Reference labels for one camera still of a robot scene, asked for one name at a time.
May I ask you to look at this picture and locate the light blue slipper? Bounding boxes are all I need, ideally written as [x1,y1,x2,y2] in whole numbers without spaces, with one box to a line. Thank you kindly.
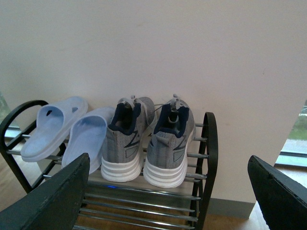
[21,96,88,162]
[61,106,116,174]

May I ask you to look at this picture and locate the black metal shoe rack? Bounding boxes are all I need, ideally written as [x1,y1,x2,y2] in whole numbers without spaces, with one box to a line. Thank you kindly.
[0,100,218,230]

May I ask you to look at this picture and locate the grey knit sneaker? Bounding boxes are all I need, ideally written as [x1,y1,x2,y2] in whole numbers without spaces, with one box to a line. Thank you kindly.
[101,96,157,183]

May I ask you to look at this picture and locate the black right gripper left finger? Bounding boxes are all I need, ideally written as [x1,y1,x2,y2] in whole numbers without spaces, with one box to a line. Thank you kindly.
[0,153,90,230]

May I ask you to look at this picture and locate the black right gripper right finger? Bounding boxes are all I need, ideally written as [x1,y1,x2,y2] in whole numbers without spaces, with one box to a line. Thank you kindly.
[248,155,307,230]

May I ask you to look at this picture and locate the grey knit sneaker sideways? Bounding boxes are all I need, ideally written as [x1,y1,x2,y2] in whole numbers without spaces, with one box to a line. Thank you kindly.
[143,94,196,188]

